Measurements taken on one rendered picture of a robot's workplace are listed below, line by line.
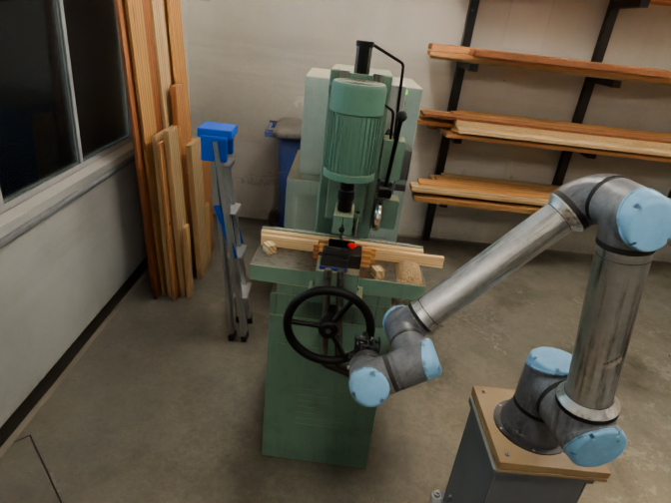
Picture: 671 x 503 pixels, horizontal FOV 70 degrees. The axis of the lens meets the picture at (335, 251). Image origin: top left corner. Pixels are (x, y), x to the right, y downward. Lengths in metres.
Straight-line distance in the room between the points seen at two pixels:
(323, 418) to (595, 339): 1.12
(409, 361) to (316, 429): 0.99
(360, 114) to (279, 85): 2.51
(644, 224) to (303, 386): 1.29
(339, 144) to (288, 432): 1.18
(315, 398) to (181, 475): 0.62
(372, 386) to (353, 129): 0.80
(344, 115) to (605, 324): 0.91
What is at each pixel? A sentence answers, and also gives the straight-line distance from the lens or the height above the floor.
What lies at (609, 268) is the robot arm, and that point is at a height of 1.25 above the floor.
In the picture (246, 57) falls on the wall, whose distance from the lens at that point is 4.02.
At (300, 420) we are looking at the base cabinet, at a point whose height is 0.23.
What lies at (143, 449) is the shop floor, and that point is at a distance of 2.28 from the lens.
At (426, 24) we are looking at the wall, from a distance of 3.98.
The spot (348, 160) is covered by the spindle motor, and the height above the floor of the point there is 1.28.
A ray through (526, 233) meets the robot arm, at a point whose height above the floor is 1.27.
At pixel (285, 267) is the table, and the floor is 0.90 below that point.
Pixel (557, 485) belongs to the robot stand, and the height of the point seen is 0.50.
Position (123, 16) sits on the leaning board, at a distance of 2.78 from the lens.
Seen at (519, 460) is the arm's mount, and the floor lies 0.59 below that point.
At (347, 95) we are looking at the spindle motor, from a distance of 1.52.
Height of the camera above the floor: 1.67
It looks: 26 degrees down
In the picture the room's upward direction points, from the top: 7 degrees clockwise
